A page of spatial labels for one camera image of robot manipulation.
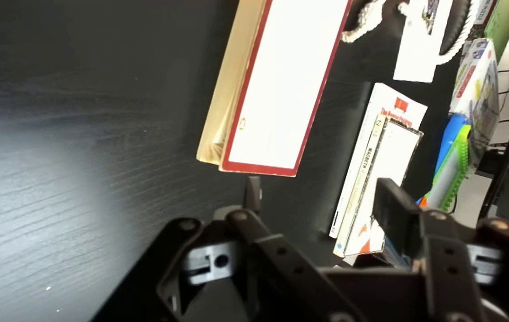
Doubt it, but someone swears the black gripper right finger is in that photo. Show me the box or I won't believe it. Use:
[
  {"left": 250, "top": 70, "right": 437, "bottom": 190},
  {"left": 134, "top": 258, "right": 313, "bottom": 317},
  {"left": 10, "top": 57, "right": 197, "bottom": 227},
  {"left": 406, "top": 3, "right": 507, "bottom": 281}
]
[{"left": 372, "top": 179, "right": 485, "bottom": 322}]

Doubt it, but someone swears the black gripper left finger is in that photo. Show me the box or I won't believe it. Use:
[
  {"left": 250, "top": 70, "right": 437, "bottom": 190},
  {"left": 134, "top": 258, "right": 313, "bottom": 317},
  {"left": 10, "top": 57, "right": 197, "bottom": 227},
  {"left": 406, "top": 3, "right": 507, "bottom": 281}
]
[{"left": 213, "top": 175, "right": 367, "bottom": 322}]

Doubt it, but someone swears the white book under stack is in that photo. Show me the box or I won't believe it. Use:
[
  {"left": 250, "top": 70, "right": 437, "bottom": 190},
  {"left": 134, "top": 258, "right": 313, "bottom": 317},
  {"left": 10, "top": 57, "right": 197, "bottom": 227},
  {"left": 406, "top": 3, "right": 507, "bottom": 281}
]
[{"left": 327, "top": 82, "right": 426, "bottom": 265}]

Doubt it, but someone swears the green blue box stack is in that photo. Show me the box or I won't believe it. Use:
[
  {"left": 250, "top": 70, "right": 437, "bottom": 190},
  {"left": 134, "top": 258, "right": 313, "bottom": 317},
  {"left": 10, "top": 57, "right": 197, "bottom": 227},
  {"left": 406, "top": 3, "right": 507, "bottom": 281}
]
[{"left": 419, "top": 0, "right": 509, "bottom": 211}]

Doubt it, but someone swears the white booklet with picture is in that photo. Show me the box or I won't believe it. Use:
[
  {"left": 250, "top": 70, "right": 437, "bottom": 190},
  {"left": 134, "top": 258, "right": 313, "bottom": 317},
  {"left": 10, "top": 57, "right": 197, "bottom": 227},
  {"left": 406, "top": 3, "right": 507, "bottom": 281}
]
[{"left": 392, "top": 0, "right": 453, "bottom": 82}]

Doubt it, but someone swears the white rope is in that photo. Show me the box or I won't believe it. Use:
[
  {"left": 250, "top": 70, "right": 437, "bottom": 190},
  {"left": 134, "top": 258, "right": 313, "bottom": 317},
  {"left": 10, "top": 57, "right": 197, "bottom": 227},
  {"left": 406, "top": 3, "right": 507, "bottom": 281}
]
[{"left": 340, "top": 0, "right": 494, "bottom": 66}]

